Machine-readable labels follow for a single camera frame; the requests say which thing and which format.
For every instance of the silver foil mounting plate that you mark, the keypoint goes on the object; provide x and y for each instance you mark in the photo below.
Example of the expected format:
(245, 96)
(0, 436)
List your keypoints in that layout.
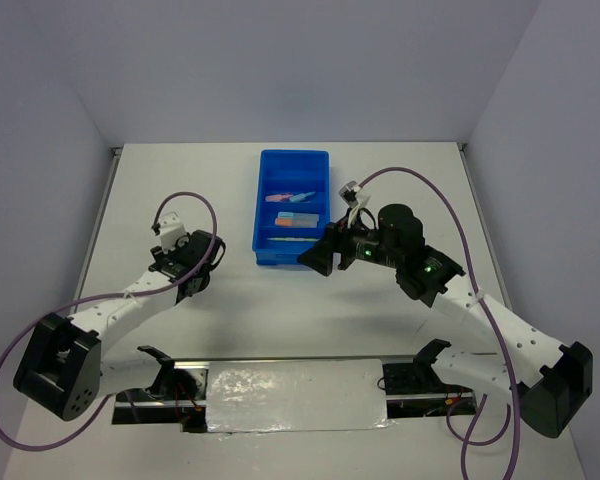
(306, 395)

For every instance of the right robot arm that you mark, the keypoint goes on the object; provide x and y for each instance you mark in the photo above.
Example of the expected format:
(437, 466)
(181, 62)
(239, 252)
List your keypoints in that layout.
(546, 380)

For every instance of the blue cap clear highlighter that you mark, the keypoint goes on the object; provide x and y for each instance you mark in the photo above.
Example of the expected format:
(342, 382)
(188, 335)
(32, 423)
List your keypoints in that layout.
(298, 215)

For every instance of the pink highlighter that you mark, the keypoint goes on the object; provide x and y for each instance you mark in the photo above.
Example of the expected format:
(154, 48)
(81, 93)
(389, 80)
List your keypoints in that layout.
(276, 198)

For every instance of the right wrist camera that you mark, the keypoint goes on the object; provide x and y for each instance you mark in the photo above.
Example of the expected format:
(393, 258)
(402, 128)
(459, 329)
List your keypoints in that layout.
(356, 199)

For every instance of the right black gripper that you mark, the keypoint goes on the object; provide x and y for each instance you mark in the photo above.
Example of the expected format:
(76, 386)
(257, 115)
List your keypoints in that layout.
(336, 238)

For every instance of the blue compartment tray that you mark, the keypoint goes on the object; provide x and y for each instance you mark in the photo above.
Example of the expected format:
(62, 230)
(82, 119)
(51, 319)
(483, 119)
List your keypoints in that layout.
(289, 171)

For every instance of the orange cap grey highlighter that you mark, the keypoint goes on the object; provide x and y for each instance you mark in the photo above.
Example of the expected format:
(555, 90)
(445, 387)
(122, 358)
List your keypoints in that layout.
(295, 223)

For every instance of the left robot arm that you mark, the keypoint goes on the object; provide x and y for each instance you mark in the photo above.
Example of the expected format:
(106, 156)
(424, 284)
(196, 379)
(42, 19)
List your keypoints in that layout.
(64, 368)

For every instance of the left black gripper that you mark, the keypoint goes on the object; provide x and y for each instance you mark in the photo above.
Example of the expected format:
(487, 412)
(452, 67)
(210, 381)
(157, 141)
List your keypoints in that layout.
(158, 253)

